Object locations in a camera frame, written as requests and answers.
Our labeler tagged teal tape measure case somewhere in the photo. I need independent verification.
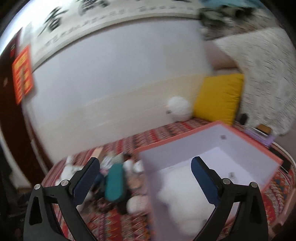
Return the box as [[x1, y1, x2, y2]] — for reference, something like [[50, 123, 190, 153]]
[[104, 163, 127, 203]]

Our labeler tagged white small bottle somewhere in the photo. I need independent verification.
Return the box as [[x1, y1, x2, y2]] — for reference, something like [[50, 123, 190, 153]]
[[123, 159, 134, 173]]

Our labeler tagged salmon pink storage box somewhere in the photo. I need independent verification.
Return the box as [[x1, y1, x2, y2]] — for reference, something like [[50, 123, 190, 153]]
[[135, 121, 282, 240]]

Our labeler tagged patterned red bedspread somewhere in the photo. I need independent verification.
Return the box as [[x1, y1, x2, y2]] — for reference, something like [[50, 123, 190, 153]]
[[39, 116, 296, 241]]

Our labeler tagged brown small box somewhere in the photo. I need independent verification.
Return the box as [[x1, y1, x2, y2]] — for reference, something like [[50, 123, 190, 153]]
[[256, 124, 272, 136]]

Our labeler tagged white yarn ball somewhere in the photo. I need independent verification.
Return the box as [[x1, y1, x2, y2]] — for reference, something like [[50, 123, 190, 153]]
[[126, 195, 150, 215]]

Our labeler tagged dark wooden door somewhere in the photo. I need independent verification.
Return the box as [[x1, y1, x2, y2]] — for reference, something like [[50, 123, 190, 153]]
[[1, 32, 45, 186]]

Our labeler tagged yellow cushion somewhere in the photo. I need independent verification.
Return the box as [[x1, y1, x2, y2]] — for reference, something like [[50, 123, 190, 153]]
[[193, 73, 244, 126]]

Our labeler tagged white fluffy chick toy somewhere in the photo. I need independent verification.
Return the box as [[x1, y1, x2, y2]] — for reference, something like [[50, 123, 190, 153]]
[[166, 96, 193, 122]]

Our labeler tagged red poster sign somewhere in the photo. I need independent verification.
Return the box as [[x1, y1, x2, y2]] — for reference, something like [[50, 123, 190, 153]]
[[12, 45, 34, 105]]

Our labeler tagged pink sofa backrest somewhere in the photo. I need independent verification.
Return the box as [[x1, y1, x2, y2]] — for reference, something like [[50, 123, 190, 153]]
[[203, 41, 295, 144]]

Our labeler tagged white lace cover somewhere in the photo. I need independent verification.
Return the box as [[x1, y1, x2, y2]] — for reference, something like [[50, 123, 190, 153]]
[[214, 27, 295, 135]]

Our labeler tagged floral folded quilt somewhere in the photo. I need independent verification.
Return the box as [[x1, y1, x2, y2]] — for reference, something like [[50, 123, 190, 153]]
[[201, 15, 278, 41]]

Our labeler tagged calligraphy scroll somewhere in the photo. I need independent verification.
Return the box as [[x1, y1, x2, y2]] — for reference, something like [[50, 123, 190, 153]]
[[30, 0, 202, 68]]

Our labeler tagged green clothes pile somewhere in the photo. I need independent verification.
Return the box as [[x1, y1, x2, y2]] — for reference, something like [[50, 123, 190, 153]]
[[198, 5, 254, 27]]

